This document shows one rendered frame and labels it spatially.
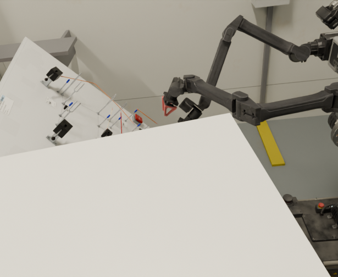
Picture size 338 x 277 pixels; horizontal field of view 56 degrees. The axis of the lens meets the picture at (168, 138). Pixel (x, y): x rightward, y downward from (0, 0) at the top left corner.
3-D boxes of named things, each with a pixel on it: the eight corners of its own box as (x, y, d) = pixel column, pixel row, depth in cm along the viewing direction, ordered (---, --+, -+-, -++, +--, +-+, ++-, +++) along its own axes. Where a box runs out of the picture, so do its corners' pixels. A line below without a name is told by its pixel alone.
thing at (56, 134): (37, 145, 110) (52, 129, 107) (49, 133, 120) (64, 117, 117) (47, 154, 111) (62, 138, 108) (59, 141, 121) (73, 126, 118)
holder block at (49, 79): (32, 85, 133) (45, 70, 130) (43, 79, 143) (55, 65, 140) (41, 93, 134) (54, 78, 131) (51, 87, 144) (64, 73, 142)
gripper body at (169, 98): (166, 104, 159) (171, 92, 155) (162, 94, 167) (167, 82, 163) (177, 106, 162) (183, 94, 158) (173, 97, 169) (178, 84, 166)
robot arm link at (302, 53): (234, 9, 158) (231, 13, 168) (222, 34, 160) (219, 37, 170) (313, 49, 159) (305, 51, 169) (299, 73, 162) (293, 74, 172)
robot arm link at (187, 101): (209, 103, 166) (208, 102, 175) (192, 89, 166) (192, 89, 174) (194, 120, 168) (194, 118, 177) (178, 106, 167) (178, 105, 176)
